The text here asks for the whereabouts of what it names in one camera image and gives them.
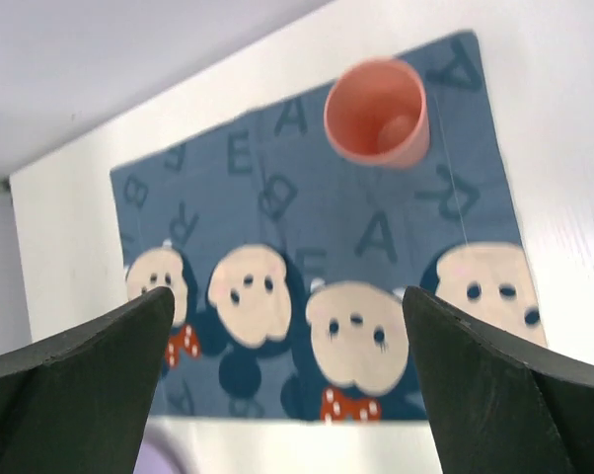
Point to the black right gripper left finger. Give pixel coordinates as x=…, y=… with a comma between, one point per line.
x=78, y=401

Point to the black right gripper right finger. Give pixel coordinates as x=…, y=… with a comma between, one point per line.
x=497, y=403

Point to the purple plastic plate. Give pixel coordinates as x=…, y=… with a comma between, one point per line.
x=154, y=459

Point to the blue bear print placemat cloth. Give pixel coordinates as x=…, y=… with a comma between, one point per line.
x=288, y=263

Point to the orange plastic cup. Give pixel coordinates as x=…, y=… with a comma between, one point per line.
x=376, y=114

